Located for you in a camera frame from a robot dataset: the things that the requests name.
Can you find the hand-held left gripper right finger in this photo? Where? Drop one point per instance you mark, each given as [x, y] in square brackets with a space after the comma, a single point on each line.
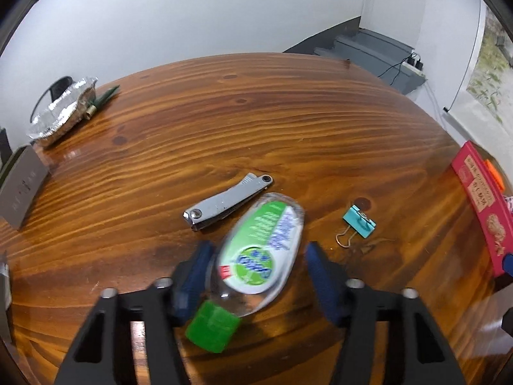
[324, 284]

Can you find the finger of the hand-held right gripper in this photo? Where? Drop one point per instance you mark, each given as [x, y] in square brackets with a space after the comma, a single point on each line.
[508, 264]

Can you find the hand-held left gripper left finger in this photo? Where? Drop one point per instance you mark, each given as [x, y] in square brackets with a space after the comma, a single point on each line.
[196, 280]

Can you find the pink shallow box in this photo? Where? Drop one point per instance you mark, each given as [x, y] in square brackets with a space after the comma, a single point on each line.
[485, 208]

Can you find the clear sanitizer bottle green cap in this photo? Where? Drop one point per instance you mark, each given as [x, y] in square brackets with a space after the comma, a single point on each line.
[256, 256]

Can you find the large orange embossed cube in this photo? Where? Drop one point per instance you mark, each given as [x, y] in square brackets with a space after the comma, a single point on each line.
[495, 174]

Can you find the teal binder clip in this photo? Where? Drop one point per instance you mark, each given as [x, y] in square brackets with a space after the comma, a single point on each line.
[360, 222]

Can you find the silver nail clipper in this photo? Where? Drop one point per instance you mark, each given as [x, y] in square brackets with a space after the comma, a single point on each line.
[218, 204]

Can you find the grey flat object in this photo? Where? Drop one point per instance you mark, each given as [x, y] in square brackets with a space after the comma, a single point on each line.
[4, 288]

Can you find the grey box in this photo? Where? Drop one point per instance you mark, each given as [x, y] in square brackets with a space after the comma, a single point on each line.
[22, 184]

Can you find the green pen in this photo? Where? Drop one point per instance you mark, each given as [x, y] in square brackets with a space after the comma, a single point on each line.
[102, 98]

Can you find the foil tray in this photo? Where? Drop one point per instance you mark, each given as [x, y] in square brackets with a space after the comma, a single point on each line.
[60, 112]

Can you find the white power strip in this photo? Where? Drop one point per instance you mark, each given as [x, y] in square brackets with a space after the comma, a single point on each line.
[415, 64]

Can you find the black office chair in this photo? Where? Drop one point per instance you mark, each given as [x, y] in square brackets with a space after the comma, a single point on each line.
[4, 146]
[60, 84]

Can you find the grey stairs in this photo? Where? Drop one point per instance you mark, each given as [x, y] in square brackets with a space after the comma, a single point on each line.
[360, 44]

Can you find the landscape wall scroll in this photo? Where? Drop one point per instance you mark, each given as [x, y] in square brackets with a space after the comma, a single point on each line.
[491, 84]

